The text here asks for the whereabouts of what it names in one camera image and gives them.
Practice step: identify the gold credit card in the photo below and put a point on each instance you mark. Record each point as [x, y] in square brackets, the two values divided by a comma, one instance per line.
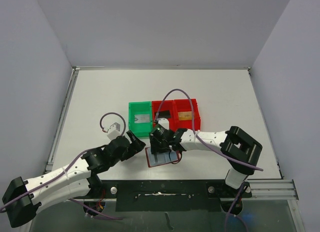
[186, 115]

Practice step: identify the red bin with black card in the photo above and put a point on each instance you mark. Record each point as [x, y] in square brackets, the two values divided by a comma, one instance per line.
[167, 105]

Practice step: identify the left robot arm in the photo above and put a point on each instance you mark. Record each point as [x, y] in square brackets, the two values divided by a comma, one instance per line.
[23, 199]

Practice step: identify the black credit card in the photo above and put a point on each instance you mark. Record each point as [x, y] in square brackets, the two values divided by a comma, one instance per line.
[163, 114]

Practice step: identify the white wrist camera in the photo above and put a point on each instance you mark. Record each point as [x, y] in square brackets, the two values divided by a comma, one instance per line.
[164, 122]
[113, 131]

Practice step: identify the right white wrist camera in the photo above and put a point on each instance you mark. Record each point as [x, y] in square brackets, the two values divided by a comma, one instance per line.
[164, 122]

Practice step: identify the silver credit card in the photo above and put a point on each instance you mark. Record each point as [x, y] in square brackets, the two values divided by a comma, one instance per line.
[142, 118]

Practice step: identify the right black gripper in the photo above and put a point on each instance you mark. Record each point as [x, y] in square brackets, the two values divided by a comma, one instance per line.
[158, 144]

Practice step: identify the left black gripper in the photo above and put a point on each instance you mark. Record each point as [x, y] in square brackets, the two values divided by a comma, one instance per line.
[136, 146]

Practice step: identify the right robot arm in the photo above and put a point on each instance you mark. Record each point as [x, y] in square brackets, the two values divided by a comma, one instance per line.
[240, 149]

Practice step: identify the aluminium front rail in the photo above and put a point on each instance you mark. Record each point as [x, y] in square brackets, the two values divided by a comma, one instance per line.
[273, 190]

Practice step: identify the red bin with gold card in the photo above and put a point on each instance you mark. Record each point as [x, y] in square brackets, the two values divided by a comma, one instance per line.
[184, 105]

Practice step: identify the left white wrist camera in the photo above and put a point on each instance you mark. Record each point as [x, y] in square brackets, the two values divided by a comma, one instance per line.
[113, 131]

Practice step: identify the green plastic bin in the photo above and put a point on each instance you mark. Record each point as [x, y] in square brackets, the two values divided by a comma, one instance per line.
[141, 130]

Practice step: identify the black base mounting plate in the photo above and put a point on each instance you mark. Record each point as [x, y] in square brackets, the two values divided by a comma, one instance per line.
[166, 195]

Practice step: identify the red leather card holder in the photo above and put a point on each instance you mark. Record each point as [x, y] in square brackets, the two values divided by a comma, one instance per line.
[162, 158]

